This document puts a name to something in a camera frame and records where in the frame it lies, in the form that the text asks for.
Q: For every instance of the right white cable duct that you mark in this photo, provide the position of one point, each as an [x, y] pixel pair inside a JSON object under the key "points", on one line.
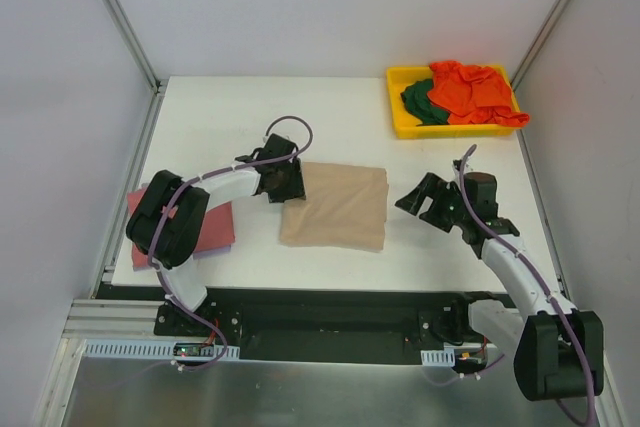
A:
{"points": [[438, 358]]}

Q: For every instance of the aluminium frame post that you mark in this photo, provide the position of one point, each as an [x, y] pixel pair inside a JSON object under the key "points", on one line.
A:
{"points": [[547, 27], [131, 41]]}

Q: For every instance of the left white cable duct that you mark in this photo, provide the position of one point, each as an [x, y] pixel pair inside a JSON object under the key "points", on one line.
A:
{"points": [[159, 350]]}

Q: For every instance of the white cable duct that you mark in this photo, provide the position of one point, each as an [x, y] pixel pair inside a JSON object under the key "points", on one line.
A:
{"points": [[438, 358], [159, 350]]}

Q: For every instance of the green t-shirt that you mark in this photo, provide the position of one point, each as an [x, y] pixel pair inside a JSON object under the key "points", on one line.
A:
{"points": [[417, 103]]}

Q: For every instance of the yellow plastic bin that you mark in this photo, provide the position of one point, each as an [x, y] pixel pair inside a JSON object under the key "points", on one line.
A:
{"points": [[408, 127]]}

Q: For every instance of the left aluminium frame post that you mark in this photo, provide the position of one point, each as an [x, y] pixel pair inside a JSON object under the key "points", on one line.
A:
{"points": [[131, 41]]}

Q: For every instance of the front aluminium frame rail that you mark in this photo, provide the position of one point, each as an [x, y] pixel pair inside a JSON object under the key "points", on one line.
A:
{"points": [[110, 320]]}

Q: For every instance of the beige t-shirt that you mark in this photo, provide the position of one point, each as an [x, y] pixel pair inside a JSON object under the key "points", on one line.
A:
{"points": [[345, 207]]}

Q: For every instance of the folded red t-shirt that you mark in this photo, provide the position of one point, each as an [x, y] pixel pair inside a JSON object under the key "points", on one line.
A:
{"points": [[217, 230]]}

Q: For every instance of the orange t-shirt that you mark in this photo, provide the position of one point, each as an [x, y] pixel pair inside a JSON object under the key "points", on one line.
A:
{"points": [[474, 95]]}

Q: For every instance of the aluminium side rail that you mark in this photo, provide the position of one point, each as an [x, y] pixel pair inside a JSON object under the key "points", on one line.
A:
{"points": [[115, 233], [538, 145]]}

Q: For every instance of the right aluminium side rail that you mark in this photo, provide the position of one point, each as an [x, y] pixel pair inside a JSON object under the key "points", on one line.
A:
{"points": [[538, 145]]}

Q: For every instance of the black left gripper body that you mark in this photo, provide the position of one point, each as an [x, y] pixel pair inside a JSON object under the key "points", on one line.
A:
{"points": [[288, 179]]}

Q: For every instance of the left aluminium side rail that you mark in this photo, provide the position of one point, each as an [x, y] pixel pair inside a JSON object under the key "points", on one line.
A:
{"points": [[115, 233]]}

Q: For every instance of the right aluminium frame post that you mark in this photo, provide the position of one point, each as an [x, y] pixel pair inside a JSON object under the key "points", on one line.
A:
{"points": [[547, 27]]}

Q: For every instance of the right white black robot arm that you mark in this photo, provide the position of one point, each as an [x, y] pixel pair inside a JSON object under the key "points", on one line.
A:
{"points": [[557, 350]]}

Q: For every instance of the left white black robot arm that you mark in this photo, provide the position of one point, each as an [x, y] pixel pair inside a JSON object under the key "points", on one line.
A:
{"points": [[167, 221]]}

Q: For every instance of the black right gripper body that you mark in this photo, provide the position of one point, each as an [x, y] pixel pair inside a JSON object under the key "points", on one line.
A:
{"points": [[442, 204]]}

